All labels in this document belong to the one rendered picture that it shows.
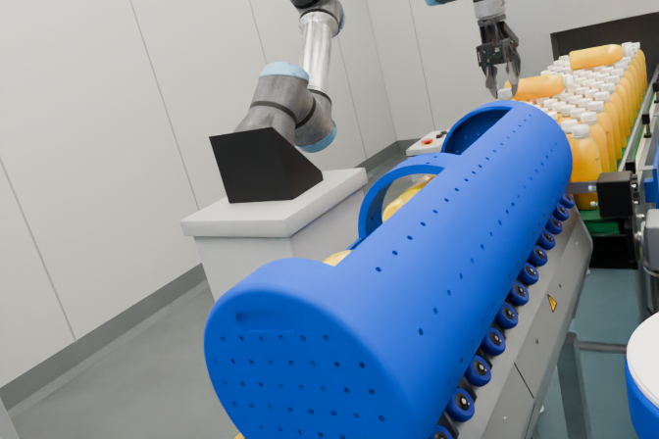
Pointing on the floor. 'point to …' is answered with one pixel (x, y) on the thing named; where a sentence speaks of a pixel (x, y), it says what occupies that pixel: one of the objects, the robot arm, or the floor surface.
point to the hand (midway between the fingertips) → (505, 92)
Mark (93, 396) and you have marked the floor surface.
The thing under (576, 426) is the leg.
